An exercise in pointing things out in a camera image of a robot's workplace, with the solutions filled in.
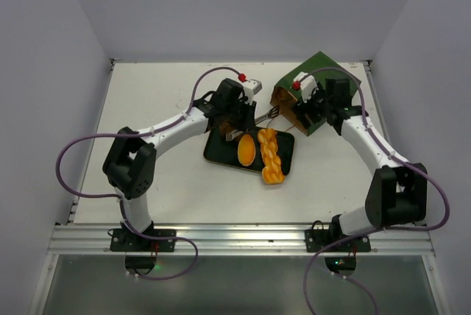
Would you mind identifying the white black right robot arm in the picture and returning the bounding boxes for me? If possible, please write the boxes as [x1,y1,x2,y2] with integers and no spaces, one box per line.
[291,76,427,251]

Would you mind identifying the brown fake chocolate bread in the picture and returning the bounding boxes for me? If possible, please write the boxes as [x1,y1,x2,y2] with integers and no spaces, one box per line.
[217,118,236,136]

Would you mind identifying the aluminium front mounting rail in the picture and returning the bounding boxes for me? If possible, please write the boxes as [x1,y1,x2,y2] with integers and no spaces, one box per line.
[47,224,433,256]

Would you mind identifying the orange oval fake bread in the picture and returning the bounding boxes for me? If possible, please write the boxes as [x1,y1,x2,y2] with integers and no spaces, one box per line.
[237,134,256,166]

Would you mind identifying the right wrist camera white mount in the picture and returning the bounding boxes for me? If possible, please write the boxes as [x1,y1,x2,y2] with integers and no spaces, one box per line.
[291,71,318,103]

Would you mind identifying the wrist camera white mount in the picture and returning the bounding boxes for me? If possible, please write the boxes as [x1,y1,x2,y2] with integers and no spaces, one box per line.
[238,73,262,105]
[291,71,318,103]

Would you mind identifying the metal serving tongs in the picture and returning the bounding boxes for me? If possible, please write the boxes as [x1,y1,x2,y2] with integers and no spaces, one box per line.
[225,105,280,141]

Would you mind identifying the dark green tray gold rim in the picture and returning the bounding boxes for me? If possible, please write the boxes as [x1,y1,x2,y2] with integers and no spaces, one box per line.
[203,127,295,175]

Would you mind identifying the green paper bag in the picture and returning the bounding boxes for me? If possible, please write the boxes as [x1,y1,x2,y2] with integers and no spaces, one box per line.
[270,52,361,136]

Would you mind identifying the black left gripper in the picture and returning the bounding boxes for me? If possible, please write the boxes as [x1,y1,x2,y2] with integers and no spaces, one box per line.
[224,96,256,132]

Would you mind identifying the orange braided fake bread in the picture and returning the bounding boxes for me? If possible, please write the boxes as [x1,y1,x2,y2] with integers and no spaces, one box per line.
[257,128,285,185]

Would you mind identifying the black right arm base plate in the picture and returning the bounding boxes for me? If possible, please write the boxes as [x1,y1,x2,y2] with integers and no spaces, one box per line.
[304,220,372,252]

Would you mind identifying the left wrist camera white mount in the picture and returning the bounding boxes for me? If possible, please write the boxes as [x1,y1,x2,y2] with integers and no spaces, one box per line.
[238,73,262,105]

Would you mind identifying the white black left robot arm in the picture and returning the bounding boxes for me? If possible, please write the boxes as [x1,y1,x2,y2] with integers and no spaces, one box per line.
[102,75,262,252]

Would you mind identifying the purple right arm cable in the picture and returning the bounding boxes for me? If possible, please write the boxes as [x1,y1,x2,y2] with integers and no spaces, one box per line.
[304,67,450,315]

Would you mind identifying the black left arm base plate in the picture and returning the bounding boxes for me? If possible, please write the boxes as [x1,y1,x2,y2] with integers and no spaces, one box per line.
[108,227,177,252]

